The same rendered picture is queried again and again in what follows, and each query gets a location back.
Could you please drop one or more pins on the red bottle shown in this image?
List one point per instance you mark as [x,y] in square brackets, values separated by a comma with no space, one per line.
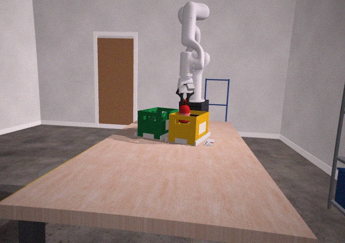
[184,110]

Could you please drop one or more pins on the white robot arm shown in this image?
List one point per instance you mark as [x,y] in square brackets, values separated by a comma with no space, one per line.
[190,37]

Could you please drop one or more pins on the white paper pick list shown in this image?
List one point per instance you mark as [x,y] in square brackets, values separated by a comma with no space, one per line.
[209,142]

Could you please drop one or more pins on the green crate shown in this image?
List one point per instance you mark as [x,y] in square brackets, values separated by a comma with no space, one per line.
[159,126]

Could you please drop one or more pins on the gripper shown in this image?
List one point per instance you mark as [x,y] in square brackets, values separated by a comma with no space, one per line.
[182,88]

